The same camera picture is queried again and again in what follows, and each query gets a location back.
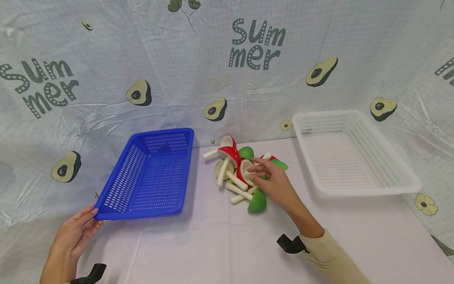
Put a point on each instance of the pile of toy mushrooms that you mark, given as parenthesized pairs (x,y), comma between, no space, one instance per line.
(232,154)

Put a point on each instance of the person's right hand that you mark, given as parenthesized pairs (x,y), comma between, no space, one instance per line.
(278,187)

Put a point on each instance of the person's left forearm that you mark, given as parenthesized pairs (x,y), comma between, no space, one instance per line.
(56,275)

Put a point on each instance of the white plastic basket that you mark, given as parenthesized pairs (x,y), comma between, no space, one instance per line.
(340,157)

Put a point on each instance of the black wrist band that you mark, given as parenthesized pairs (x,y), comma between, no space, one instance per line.
(291,243)
(90,274)

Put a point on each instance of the person's right fingers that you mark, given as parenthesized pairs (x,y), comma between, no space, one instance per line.
(259,169)

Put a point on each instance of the person's right forearm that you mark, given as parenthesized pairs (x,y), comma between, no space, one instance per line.
(330,256)

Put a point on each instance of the person's left thumb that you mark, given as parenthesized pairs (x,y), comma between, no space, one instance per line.
(83,216)

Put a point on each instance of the person's left hand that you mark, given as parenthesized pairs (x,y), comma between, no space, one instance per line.
(67,242)

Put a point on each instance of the blue plastic basket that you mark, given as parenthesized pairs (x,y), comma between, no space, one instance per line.
(159,177)

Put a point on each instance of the person's left index finger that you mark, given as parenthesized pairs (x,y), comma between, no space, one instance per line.
(91,230)

